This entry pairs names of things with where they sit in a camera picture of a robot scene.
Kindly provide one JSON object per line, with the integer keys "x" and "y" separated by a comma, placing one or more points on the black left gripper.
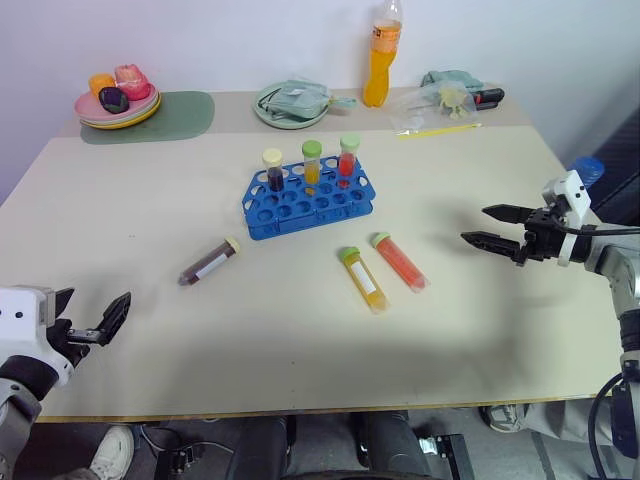
{"x": 67, "y": 350}

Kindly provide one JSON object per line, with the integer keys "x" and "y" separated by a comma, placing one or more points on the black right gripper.
{"x": 542, "y": 237}

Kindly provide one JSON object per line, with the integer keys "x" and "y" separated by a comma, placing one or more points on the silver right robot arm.
{"x": 620, "y": 270}

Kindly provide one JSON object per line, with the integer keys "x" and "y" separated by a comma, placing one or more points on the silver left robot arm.
{"x": 17, "y": 400}

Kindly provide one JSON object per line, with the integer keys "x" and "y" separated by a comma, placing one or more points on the green-capped orange liquid tube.
{"x": 402, "y": 265}

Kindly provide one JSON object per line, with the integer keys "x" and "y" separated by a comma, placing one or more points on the cream-capped dark tube, white label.
{"x": 207, "y": 262}

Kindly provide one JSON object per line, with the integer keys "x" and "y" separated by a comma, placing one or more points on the green-capped yellow tube, white label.
{"x": 365, "y": 282}

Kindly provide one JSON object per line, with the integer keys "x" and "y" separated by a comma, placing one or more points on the green-capped red liquid tube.
{"x": 347, "y": 160}

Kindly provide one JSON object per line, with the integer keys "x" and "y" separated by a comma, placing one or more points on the green-capped yellow liquid tube, unlabelled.
{"x": 311, "y": 165}

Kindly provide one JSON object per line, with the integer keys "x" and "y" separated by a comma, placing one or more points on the blue plastic test tube rack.
{"x": 300, "y": 212}

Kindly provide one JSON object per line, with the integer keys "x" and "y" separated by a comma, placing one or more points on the cream-capped dark liquid tube, unlabelled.
{"x": 274, "y": 172}

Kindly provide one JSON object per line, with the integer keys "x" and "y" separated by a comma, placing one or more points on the blue bottle cap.
{"x": 590, "y": 170}

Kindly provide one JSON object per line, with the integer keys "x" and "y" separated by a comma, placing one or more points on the black and red tool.
{"x": 490, "y": 96}

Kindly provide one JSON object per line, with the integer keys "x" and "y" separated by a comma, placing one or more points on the pale yellow toy figure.
{"x": 452, "y": 100}

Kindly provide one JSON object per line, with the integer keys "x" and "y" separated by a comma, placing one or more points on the black ribbed object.
{"x": 620, "y": 150}

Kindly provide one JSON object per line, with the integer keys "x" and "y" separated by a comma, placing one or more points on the white sneaker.
{"x": 114, "y": 452}

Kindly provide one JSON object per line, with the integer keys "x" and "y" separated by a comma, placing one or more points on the clear plastic zip bag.
{"x": 415, "y": 110}

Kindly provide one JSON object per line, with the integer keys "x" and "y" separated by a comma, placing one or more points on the green folded cloth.
{"x": 450, "y": 78}

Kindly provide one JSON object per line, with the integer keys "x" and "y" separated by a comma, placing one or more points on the small black box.
{"x": 175, "y": 462}

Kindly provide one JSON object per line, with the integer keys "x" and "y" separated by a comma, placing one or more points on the grey sneaker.
{"x": 502, "y": 417}

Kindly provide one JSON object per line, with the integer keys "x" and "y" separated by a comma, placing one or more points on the stack of coloured plates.
{"x": 145, "y": 119}

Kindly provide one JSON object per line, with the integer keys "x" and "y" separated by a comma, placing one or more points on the orange soda plastic bottle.
{"x": 379, "y": 70}

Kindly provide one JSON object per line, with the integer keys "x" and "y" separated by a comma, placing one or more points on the pink plate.
{"x": 87, "y": 107}

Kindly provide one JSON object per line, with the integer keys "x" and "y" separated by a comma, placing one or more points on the grey trouser leg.
{"x": 565, "y": 425}

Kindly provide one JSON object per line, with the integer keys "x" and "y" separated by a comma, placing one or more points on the dark purple toy food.
{"x": 114, "y": 100}

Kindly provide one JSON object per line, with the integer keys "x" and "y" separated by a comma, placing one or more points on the green oval placemat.
{"x": 185, "y": 117}

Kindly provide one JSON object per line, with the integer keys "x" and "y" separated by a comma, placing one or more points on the dark rounded shape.
{"x": 260, "y": 450}
{"x": 392, "y": 447}

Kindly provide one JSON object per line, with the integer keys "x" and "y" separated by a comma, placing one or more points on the pink toy food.
{"x": 132, "y": 82}

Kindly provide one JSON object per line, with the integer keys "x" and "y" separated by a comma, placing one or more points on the light green zip pouch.
{"x": 295, "y": 97}

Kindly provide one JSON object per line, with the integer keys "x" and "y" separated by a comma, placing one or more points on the light green plate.
{"x": 267, "y": 119}

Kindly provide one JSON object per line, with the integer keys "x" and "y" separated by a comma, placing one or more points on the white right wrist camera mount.
{"x": 575, "y": 195}

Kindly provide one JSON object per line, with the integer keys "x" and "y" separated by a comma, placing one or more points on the black metal bracket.
{"x": 452, "y": 457}

